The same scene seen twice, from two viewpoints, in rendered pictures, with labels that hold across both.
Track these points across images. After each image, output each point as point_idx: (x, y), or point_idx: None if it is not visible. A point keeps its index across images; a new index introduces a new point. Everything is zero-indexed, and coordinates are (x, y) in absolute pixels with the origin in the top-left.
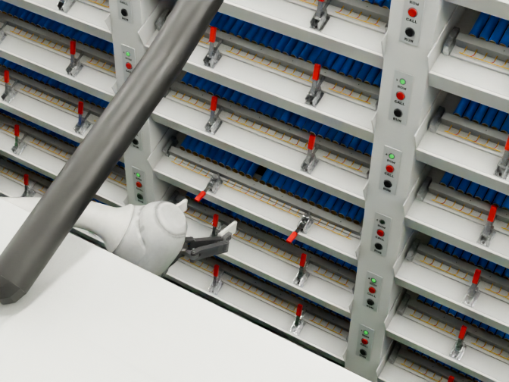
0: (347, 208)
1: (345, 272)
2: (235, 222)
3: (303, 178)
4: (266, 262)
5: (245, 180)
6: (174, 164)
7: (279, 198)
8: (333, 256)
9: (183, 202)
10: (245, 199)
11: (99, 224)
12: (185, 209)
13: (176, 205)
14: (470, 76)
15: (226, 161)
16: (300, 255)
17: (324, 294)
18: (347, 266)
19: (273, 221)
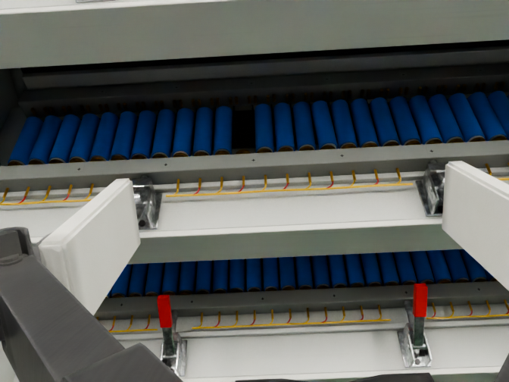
0: (499, 122)
1: (495, 287)
2: (464, 164)
3: (468, 10)
4: (317, 352)
5: (224, 161)
6: (7, 211)
7: (339, 161)
8: (444, 270)
9: (120, 191)
10: (246, 208)
11: None
12: (135, 238)
13: (82, 208)
14: None
15: (149, 148)
16: (383, 298)
17: (485, 356)
18: (484, 275)
19: (355, 223)
